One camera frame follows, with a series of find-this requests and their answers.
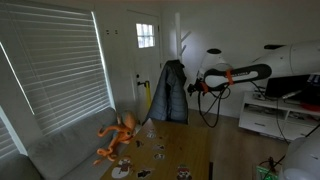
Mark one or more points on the small sticker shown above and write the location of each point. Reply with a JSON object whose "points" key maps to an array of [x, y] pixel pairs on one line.
{"points": [[151, 134], [139, 143], [159, 156], [160, 147]]}

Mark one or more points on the grey electronics box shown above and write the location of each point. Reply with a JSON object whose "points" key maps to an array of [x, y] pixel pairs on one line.
{"points": [[258, 96]]}

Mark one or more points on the wide white window blind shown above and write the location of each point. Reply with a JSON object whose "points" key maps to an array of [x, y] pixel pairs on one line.
{"points": [[60, 66]]}

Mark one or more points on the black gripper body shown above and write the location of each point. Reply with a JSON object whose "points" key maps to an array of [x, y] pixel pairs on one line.
{"points": [[197, 87]]}

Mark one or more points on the black figure sticker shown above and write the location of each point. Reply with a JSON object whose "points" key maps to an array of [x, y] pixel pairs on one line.
{"points": [[144, 173]]}

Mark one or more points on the white coat rack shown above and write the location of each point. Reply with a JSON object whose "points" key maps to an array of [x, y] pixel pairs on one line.
{"points": [[178, 33]]}

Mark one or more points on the red flat object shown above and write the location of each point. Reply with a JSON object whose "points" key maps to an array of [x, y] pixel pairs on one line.
{"points": [[311, 107]]}

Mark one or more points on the green circuit board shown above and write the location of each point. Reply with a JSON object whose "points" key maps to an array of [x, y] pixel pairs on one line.
{"points": [[266, 173]]}

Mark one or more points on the santa sticker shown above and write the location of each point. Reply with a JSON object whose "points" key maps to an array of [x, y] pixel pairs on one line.
{"points": [[184, 173]]}

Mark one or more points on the narrow white window blind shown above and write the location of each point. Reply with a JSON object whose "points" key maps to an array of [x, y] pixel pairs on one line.
{"points": [[6, 140]]}

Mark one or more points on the orange octopus plush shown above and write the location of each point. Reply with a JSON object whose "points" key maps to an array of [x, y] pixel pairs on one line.
{"points": [[125, 128]]}

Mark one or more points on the white entry door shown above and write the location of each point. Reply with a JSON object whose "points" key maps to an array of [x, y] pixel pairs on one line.
{"points": [[143, 63]]}

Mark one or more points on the grey sofa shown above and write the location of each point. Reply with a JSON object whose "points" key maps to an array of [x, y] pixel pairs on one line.
{"points": [[60, 150]]}

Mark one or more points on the white media cabinet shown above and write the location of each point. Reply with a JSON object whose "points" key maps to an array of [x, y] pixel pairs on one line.
{"points": [[263, 126]]}

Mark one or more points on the snowman sticker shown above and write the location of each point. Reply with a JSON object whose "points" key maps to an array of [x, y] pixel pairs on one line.
{"points": [[121, 170]]}

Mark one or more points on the wooden table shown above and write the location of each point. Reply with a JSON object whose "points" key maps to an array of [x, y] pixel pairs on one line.
{"points": [[186, 146]]}

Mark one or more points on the wall switch plate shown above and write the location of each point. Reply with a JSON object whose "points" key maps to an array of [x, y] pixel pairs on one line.
{"points": [[107, 32]]}

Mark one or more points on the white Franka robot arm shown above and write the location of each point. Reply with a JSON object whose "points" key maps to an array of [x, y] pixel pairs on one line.
{"points": [[300, 56]]}

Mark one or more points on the black laptop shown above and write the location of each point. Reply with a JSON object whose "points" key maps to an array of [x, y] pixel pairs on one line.
{"points": [[286, 86]]}

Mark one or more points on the dark grey puffer jacket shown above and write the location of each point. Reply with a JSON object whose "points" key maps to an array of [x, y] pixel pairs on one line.
{"points": [[168, 96]]}

